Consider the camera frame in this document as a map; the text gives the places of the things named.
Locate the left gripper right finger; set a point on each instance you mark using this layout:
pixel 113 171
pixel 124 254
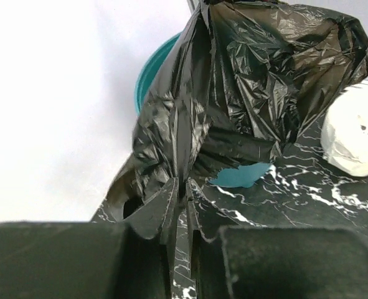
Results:
pixel 229 260

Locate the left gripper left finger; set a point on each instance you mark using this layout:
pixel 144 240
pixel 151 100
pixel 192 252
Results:
pixel 133 258

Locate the black trash bag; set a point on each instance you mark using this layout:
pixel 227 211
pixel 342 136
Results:
pixel 243 81

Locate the teal trash bin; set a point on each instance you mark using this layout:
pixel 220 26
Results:
pixel 243 176

